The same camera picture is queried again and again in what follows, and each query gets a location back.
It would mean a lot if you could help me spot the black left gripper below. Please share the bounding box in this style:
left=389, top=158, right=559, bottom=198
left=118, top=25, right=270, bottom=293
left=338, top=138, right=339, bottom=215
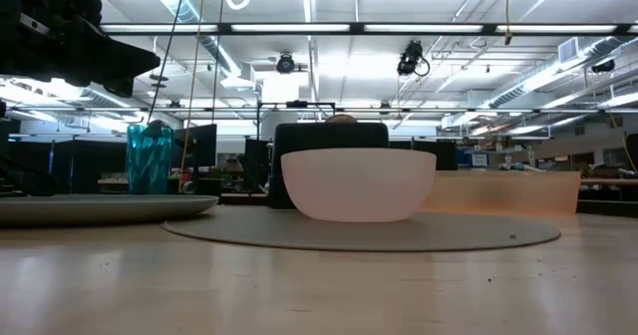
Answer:
left=0, top=0, right=161, bottom=100

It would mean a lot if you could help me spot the black round ceiling device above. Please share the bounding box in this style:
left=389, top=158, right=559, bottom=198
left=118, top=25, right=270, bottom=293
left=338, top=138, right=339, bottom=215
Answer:
left=275, top=52, right=296, bottom=75

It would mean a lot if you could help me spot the black hanging cable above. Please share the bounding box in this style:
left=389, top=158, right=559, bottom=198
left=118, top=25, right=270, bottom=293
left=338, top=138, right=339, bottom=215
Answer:
left=211, top=0, right=226, bottom=125
left=147, top=0, right=189, bottom=125

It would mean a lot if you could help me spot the grey round plate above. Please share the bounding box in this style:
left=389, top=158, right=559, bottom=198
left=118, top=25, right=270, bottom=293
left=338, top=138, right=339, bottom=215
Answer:
left=0, top=193, right=220, bottom=227

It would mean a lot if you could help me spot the black computer monitor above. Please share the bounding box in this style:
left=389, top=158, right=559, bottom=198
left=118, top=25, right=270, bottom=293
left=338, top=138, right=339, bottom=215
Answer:
left=187, top=124, right=218, bottom=169
left=388, top=140, right=459, bottom=171
left=243, top=138, right=271, bottom=192

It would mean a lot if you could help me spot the grey round placemat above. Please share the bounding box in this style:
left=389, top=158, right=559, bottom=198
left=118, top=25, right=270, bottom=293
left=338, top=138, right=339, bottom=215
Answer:
left=161, top=205, right=563, bottom=253

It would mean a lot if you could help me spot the pale pink bowl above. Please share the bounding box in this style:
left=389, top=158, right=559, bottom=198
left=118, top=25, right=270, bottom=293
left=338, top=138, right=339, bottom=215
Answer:
left=280, top=148, right=438, bottom=223

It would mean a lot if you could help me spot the black overhead camera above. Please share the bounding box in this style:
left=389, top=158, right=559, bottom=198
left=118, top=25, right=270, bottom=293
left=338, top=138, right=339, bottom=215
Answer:
left=396, top=39, right=431, bottom=78

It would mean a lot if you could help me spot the yellow hanging cable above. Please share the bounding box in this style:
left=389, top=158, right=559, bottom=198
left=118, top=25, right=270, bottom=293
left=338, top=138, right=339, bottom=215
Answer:
left=178, top=0, right=207, bottom=192

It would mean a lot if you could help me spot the black bar with light strips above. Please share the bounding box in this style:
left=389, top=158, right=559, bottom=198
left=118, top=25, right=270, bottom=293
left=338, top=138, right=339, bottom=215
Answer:
left=97, top=22, right=638, bottom=36

